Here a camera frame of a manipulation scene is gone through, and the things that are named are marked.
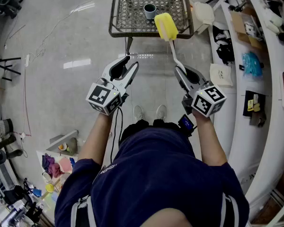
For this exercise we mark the person's grey shoe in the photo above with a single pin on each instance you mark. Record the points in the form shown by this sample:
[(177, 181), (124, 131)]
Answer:
[(161, 112), (138, 113)]

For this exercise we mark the black cloth pile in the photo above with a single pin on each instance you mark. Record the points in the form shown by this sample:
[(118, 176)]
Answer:
[(223, 46)]

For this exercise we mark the black-legged stool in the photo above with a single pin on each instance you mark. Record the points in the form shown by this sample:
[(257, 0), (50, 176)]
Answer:
[(7, 66)]

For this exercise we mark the black device with blue screen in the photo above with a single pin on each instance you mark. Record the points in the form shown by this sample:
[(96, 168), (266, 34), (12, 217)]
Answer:
[(185, 124)]

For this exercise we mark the blue plastic bag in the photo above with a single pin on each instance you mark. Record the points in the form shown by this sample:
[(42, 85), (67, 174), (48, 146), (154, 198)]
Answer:
[(252, 64)]

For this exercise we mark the person's black trousers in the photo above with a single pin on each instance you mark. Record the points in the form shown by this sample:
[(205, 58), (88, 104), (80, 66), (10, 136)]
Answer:
[(137, 128)]

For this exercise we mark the person's left grey shoe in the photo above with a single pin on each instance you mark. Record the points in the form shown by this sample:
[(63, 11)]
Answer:
[(138, 113)]

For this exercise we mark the person's left forearm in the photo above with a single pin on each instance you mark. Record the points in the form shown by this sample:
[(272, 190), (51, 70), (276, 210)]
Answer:
[(95, 138)]

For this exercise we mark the white tote bag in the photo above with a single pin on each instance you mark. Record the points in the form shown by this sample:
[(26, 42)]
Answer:
[(221, 74)]

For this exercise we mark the white power strip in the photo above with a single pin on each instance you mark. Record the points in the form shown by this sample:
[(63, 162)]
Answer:
[(27, 60)]

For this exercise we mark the cream white container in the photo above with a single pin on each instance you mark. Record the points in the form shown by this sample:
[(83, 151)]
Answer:
[(203, 15)]

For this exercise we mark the white shelf unit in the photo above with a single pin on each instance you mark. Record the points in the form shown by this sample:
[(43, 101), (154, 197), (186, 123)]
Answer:
[(248, 138)]

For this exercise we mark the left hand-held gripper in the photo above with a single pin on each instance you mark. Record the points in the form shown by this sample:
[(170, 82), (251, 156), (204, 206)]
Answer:
[(103, 96)]

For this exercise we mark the yellow sponge brush white handle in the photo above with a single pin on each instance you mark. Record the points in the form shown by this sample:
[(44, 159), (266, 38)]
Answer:
[(166, 26)]

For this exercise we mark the grey knit hat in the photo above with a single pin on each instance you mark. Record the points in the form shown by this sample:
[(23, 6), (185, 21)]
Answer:
[(4, 125)]

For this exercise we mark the metal mesh basket table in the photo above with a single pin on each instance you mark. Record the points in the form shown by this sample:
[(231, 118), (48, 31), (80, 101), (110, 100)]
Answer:
[(132, 8)]

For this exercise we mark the cardboard box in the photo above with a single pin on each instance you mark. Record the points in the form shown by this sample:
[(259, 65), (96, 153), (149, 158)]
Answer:
[(239, 25)]

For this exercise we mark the person's navy shirt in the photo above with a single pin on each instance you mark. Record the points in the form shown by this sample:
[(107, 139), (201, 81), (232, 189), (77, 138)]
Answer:
[(156, 178)]

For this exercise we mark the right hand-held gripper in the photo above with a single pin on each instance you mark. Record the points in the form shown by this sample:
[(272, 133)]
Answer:
[(207, 100)]

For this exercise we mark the person's right forearm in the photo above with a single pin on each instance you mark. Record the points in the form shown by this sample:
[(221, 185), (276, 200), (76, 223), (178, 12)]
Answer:
[(210, 138)]

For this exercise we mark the person's right grey shoe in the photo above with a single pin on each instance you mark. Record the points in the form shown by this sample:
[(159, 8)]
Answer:
[(161, 112)]

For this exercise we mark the blue-grey cup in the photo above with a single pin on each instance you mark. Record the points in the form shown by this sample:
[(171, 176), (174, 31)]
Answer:
[(149, 12)]

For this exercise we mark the black mat with yellow items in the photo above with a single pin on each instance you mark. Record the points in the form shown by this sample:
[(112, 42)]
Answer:
[(254, 107)]

